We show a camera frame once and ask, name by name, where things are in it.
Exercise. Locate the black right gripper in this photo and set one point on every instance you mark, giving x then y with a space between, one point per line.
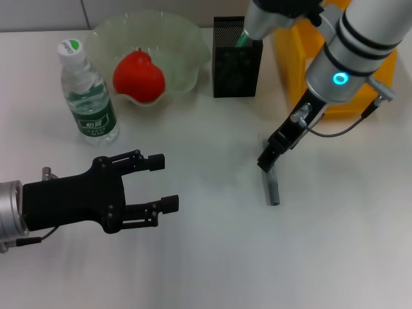
294 125

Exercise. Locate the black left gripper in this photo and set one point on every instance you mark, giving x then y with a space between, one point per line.
74 199

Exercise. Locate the grey pen tube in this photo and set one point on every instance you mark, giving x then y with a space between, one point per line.
273 190

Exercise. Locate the clear green-label water bottle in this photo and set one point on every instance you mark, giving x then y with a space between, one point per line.
91 109

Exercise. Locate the red-orange toy orange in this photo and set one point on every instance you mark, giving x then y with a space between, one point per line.
138 77

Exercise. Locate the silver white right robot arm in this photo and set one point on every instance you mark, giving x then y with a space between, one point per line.
338 42

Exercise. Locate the black mesh pen holder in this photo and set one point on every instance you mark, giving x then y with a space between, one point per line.
236 74

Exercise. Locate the translucent wavy fruit plate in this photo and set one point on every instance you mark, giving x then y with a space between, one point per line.
180 48

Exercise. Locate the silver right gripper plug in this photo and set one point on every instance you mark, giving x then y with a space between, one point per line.
302 114

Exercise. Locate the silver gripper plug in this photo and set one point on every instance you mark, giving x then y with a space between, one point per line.
302 114
48 174

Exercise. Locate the yellow plastic bin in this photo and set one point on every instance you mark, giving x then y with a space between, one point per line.
296 64

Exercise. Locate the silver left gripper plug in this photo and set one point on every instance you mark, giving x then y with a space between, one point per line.
48 174

